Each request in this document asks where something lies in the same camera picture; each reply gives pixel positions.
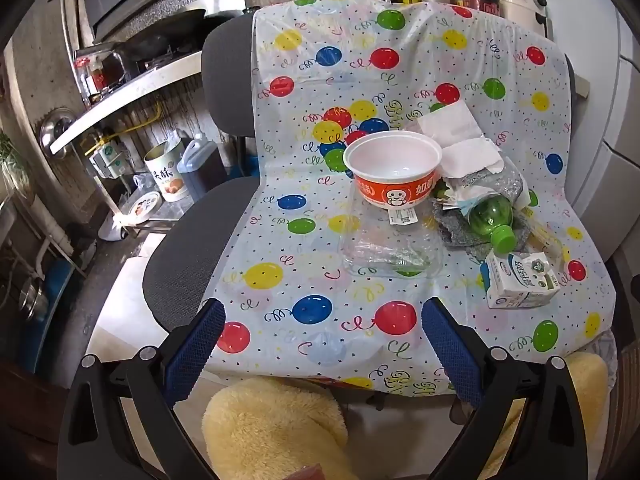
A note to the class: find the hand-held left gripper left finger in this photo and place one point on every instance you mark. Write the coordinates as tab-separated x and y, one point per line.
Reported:
197	350

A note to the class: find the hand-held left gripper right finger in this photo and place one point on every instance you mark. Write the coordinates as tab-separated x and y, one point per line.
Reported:
450	350

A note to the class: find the white milk carton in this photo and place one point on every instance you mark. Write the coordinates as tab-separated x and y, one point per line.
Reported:
520	285

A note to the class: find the clear plastic container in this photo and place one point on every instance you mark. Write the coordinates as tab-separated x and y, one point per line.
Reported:
390	255

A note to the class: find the grey cloth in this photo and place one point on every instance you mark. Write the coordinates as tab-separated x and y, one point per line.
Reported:
452	232

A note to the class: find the chopsticks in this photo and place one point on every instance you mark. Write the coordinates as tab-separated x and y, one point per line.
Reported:
547	245

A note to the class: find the printed wrapper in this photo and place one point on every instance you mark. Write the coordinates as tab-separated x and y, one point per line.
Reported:
457	195

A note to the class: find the small green fruit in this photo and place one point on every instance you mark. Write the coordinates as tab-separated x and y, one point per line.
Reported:
440	191

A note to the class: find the orange white instant noodle bowl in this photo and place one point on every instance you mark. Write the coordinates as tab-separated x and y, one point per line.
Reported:
395	190

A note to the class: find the white paper napkin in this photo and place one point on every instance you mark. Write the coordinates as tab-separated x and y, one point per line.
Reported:
450	125
470	160

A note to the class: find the balloon print plastic sheet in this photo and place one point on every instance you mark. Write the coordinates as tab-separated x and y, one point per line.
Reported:
280	240

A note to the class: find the printed round plate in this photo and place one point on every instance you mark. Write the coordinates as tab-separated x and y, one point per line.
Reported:
145	206

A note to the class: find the blue bucket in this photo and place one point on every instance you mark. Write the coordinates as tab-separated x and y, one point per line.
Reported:
57	285

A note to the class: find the steel pot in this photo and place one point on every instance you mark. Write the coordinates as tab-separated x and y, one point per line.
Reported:
32	300

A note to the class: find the printed tin can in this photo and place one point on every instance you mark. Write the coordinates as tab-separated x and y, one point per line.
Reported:
167	175

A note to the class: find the light blue plastic jug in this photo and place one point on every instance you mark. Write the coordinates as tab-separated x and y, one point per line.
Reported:
200	170

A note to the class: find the white drain pipe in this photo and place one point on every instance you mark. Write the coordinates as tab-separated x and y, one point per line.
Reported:
50	225

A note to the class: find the white green gas meter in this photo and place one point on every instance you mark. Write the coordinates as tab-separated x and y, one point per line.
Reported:
107	160

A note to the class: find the white refrigerator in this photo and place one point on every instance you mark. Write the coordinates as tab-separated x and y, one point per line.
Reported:
610	185

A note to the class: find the round steel lid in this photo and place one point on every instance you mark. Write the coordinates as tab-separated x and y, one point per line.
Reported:
55	127

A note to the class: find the grey office chair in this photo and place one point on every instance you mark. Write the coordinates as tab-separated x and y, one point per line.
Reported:
227	75

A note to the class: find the jar with red lid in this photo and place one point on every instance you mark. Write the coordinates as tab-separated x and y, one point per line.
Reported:
97	77

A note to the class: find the stone counter slab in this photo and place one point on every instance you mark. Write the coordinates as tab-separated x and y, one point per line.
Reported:
582	85

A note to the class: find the black wok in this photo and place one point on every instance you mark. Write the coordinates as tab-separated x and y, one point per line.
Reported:
150	42

